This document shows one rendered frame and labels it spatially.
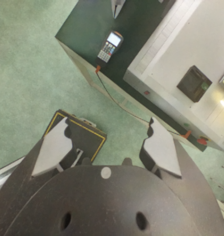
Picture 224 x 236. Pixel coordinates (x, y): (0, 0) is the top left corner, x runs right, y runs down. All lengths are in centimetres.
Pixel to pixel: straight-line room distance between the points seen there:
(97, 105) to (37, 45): 125
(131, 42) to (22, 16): 185
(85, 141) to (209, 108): 104
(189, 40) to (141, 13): 31
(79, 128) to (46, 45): 137
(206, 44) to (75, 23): 67
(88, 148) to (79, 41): 96
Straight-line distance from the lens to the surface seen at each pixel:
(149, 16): 74
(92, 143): 97
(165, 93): 43
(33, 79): 172
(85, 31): 63
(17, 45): 205
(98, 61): 49
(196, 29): 65
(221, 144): 72
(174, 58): 51
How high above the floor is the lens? 118
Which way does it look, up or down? 84 degrees down
